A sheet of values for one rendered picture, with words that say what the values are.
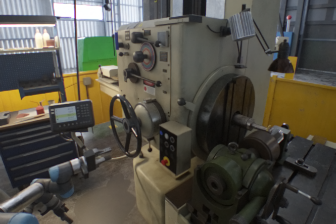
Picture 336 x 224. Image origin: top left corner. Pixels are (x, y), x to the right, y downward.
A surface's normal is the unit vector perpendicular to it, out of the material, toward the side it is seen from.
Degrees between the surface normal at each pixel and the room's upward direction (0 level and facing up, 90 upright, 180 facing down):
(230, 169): 24
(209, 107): 62
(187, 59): 90
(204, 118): 73
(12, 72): 90
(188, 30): 90
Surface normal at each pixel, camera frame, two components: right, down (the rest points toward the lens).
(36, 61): 0.58, 0.25
